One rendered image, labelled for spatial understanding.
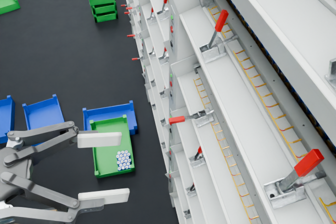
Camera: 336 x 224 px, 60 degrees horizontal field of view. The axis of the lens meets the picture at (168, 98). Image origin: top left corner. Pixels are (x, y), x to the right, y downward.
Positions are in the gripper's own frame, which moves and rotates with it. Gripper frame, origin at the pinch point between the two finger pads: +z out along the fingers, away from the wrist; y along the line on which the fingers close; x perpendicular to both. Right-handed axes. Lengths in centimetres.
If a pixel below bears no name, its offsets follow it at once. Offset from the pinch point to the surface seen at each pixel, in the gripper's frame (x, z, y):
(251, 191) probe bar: -3.3, 24.4, 5.4
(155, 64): -44, 30, -79
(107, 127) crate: -92, 12, -79
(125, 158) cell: -90, 19, -57
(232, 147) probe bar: -3.2, 24.5, -3.9
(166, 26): -7, 22, -52
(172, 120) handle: -6.7, 15.1, -13.9
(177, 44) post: 1.8, 18.4, -30.2
